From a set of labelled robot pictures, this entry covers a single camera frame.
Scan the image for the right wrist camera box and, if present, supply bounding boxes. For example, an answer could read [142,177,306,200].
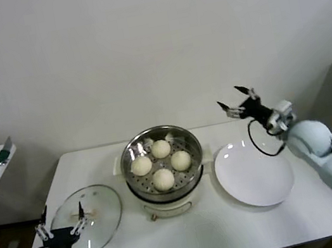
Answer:
[262,98,300,136]

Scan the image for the stainless steel steamer basket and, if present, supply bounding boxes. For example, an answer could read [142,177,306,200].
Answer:
[114,119,210,208]

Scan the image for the green handled scraper tool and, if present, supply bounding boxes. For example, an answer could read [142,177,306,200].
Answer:
[0,135,18,167]

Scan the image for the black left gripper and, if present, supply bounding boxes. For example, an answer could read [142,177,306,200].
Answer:
[31,198,94,248]

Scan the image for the white steamed baozi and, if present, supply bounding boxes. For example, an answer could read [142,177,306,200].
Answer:
[150,138,173,161]
[129,155,155,178]
[169,149,193,173]
[151,166,177,193]

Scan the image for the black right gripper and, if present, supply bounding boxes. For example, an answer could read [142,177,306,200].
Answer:
[214,80,275,136]

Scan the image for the white round plate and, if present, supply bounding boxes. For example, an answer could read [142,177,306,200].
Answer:
[210,132,298,215]

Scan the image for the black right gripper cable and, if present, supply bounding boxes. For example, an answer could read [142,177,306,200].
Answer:
[246,113,288,160]

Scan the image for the glass lid with white handle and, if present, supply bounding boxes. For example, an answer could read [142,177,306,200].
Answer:
[42,180,131,248]

